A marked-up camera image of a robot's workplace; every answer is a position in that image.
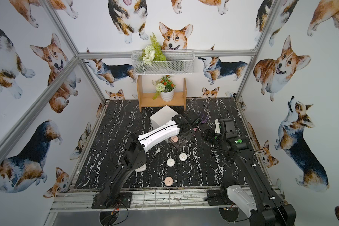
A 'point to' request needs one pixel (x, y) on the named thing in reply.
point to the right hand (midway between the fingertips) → (208, 132)
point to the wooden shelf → (145, 100)
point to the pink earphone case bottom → (168, 181)
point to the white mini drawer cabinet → (162, 117)
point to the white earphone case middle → (170, 162)
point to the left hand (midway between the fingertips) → (185, 130)
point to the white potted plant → (165, 88)
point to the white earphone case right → (182, 157)
